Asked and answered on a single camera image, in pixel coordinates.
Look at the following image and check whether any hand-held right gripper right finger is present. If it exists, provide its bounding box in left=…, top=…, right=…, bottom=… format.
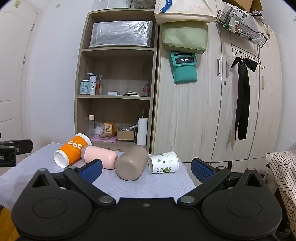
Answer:
left=177, top=158, right=266, bottom=207

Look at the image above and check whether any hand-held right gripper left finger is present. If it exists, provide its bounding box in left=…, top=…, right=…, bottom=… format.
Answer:
left=30, top=159, right=116, bottom=207

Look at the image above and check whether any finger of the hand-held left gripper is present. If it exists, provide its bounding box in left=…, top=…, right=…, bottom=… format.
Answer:
left=0, top=139, right=33, bottom=155

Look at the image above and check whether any pink cup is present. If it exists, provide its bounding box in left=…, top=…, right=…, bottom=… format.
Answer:
left=81, top=145, right=119, bottom=170

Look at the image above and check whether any orange paper cup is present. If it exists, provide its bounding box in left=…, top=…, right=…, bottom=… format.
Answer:
left=54, top=133, right=92, bottom=169

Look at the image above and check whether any white leaf-print paper cup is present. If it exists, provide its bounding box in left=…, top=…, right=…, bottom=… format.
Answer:
left=148, top=151, right=179, bottom=174

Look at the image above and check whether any taupe cup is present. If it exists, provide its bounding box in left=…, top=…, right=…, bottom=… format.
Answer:
left=115, top=146, right=149, bottom=181

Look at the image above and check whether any pink notepad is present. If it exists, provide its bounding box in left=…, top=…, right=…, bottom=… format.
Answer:
left=91, top=136, right=118, bottom=143

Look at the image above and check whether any clear bottle with beige cap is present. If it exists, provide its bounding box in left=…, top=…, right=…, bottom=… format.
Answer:
left=87, top=115, right=95, bottom=137

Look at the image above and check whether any small cardboard box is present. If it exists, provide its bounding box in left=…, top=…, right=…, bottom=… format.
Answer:
left=117, top=130, right=135, bottom=141

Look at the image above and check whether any pale quilted table cloth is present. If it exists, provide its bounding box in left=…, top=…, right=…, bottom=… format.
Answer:
left=0, top=142, right=197, bottom=210

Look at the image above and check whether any light wood wardrobe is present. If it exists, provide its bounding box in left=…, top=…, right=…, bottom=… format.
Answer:
left=150, top=0, right=284, bottom=166

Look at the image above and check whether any white paper towel roll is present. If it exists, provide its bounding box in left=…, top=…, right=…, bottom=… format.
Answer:
left=137, top=117, right=148, bottom=146

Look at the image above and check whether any white door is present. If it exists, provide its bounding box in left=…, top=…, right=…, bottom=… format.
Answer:
left=0, top=0, right=45, bottom=145

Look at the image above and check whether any geometric patterned bedcover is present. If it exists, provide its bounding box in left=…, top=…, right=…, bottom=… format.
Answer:
left=266, top=150, right=296, bottom=232

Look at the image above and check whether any teal and white jar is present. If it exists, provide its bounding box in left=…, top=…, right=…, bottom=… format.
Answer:
left=80, top=80, right=90, bottom=95

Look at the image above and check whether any orange liquid bottle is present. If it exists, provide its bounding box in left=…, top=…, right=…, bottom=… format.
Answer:
left=96, top=75, right=104, bottom=95

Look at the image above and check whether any white pump bottle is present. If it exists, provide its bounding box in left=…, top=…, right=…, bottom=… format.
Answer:
left=87, top=73, right=97, bottom=95

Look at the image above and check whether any black ribbon bow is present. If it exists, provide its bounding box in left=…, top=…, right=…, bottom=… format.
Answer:
left=231, top=56, right=258, bottom=140

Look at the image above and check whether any wooden open bookshelf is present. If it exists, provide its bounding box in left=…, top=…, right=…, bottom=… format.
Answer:
left=74, top=9, right=159, bottom=153

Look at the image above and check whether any pink jar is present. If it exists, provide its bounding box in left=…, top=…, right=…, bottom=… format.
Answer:
left=142, top=81, right=151, bottom=97

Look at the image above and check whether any teal pouch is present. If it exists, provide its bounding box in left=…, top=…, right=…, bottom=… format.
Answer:
left=169, top=51, right=198, bottom=85

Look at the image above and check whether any green cushion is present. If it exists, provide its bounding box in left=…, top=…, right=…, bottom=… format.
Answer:
left=161, top=21, right=208, bottom=54

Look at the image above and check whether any plastic-wrapped storage box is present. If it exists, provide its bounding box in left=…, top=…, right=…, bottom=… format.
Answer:
left=89, top=20, right=153, bottom=49

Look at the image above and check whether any beige fabric bag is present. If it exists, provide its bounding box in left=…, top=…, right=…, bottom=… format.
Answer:
left=154, top=0, right=219, bottom=24

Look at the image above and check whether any translucent storage container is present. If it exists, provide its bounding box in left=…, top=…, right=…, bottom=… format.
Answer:
left=92, top=0, right=130, bottom=10

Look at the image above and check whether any brown cardboard box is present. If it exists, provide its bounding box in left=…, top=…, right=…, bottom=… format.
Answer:
left=223, top=0, right=263, bottom=13

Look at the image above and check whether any patterned storage box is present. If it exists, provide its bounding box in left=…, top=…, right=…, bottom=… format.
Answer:
left=131, top=0, right=158, bottom=10

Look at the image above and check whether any black wire hook rack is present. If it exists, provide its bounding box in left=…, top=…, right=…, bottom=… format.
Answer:
left=230, top=32, right=265, bottom=69

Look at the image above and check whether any black wire basket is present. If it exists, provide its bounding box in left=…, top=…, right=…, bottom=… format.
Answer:
left=216, top=5, right=269, bottom=48

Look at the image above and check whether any blue strap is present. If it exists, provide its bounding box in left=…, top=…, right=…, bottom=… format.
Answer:
left=160, top=0, right=174, bottom=13

